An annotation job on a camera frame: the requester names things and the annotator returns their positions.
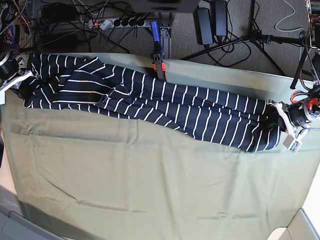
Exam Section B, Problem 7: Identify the blue orange clamp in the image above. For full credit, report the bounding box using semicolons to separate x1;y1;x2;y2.
150;20;166;81

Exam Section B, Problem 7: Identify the white plug adapter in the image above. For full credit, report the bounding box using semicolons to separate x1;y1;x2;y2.
99;19;113;31

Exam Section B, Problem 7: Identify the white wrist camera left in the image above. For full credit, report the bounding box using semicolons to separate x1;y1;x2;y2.
283;135;302;154

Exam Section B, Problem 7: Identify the black power brick left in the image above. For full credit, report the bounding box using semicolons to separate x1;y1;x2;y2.
193;7;214;46

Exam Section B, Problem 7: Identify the light green table cloth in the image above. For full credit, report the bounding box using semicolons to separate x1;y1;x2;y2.
0;51;320;240

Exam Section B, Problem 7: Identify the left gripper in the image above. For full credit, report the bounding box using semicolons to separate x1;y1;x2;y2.
264;99;297;136

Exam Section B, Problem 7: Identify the white looped cable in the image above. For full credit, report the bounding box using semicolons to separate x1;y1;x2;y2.
274;0;306;32

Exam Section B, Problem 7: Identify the black power brick right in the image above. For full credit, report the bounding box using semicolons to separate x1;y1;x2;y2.
213;0;228;37

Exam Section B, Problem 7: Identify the navy white striped T-shirt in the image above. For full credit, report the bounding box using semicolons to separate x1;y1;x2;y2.
23;53;281;153

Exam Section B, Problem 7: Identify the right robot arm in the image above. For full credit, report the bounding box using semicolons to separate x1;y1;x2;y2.
0;0;33;105

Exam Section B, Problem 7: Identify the white power strip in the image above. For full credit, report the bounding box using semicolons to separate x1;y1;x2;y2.
87;17;151;30

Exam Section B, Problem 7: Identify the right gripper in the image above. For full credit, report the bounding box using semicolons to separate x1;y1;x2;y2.
0;56;34;99

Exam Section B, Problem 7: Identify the black power brick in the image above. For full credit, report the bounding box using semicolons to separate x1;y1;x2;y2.
213;0;228;37
193;7;214;46

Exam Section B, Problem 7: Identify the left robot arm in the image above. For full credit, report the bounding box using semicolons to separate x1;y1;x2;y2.
264;85;320;136

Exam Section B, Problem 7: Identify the black tripod stand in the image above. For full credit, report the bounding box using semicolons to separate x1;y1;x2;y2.
182;0;309;81

